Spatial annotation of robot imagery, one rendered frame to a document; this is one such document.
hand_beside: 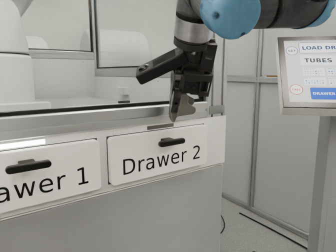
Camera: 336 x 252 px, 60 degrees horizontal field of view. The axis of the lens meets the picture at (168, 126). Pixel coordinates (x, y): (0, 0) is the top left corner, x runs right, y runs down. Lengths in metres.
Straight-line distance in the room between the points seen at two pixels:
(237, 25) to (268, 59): 1.75
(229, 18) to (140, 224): 0.54
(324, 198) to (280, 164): 0.99
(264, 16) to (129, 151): 0.40
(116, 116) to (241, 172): 1.88
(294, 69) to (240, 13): 0.68
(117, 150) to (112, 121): 0.07
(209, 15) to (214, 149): 0.50
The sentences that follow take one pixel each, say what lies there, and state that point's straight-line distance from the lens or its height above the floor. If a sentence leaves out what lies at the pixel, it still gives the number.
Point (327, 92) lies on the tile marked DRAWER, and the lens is 1.06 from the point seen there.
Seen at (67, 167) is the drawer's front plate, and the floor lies 0.88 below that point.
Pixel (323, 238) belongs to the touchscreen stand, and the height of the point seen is 0.46.
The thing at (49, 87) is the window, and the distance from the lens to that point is 0.63.
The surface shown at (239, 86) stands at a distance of 2.36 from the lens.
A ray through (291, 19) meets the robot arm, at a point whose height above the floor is 1.15.
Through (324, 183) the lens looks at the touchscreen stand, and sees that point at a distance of 1.21.
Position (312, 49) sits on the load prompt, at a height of 1.15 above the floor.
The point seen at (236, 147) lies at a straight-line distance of 2.43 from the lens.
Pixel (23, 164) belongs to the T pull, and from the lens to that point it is 0.57.
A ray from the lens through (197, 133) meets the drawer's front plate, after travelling 0.79.
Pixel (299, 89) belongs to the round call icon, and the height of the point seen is 1.02.
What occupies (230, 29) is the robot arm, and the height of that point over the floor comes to 1.13.
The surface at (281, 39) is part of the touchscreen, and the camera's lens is 1.19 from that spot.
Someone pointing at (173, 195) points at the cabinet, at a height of 0.74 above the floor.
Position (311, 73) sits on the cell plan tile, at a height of 1.07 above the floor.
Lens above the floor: 1.07
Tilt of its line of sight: 10 degrees down
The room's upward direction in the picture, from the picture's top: straight up
